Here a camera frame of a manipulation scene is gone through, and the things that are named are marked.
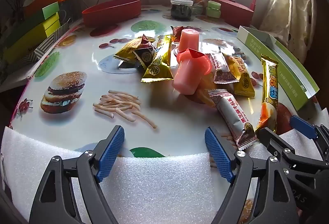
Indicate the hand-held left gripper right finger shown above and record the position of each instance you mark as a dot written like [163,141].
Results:
[218,152]

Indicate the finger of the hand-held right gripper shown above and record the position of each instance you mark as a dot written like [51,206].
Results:
[270,136]
[303,126]

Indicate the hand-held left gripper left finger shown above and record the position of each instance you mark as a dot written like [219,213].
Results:
[110,152]

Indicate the long red white candy packet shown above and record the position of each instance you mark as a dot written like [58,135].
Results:
[231,116]

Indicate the gold bar with blue letters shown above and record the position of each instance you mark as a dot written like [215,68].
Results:
[268,85]

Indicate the green cardboard box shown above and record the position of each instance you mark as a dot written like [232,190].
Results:
[290,70]

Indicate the wide gold snack packet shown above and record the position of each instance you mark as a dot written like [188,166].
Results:
[243,80]

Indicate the pink jelly cup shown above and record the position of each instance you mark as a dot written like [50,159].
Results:
[189,40]
[187,77]

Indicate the short red white candy packet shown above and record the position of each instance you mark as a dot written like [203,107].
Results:
[222,70]

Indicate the dark square snack packet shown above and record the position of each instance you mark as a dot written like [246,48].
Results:
[144,56]

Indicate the long plain gold snack packet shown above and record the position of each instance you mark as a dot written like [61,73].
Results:
[159,59]

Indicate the red pyramid snack packet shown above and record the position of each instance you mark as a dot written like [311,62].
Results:
[146,41]

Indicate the small dark red snack packet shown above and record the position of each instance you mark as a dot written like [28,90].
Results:
[177,32]

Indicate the printed plastic tablecloth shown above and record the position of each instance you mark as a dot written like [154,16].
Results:
[77,121]

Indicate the white foam sheet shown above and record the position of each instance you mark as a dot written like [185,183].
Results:
[159,188]

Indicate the black white striped box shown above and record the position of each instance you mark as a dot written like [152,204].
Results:
[51,40]

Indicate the green round jar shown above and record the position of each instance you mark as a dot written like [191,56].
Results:
[214,5]
[213,13]

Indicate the red oval tray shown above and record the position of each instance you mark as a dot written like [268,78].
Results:
[110,12]

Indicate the yellow green box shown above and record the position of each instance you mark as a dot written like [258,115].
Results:
[50,25]

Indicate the clear jar with dark contents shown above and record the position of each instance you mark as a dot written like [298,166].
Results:
[181,9]

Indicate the bright green box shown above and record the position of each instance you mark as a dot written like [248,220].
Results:
[50,9]

